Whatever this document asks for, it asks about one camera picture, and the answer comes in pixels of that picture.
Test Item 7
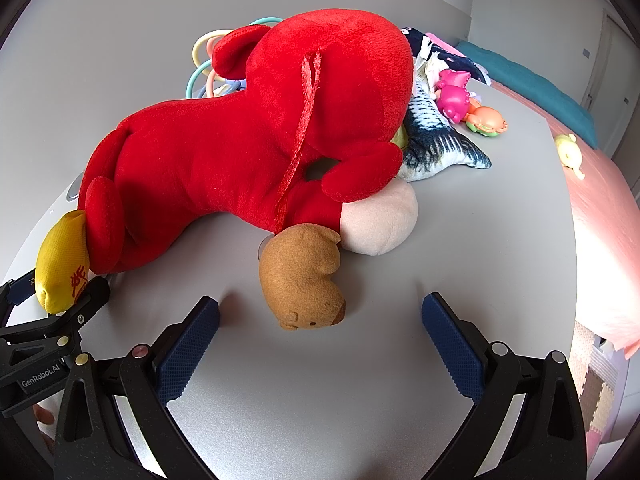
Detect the brown plush bear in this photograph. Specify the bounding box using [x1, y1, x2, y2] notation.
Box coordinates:
[259, 223, 346, 330]

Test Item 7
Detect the colourful ring rattle toy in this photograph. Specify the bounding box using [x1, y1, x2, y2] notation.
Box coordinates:
[185, 15, 286, 100]

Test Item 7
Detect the orange toy crab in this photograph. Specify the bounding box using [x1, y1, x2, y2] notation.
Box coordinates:
[463, 99, 508, 138]

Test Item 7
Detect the pink toy frog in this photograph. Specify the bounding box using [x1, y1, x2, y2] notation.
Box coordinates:
[435, 68, 478, 124]

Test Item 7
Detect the yellow red plush pouch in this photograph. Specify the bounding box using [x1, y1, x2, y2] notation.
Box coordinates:
[35, 210, 89, 314]

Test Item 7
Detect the foam floor mat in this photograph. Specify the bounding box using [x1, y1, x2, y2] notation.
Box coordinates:
[568, 322, 620, 465]

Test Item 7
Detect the pink bed sheet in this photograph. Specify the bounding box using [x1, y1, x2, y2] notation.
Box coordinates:
[492, 81, 640, 359]

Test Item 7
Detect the red plush monkey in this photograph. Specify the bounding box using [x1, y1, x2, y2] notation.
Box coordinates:
[78, 9, 418, 274]

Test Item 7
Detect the yellow plush duck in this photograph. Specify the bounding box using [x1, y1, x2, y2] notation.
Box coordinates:
[554, 133, 585, 180]

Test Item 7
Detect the blue white fish plush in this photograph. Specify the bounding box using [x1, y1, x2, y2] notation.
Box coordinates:
[394, 27, 492, 182]

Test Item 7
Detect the teal pillow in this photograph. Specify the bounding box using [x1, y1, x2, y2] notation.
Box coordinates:
[457, 40, 598, 150]

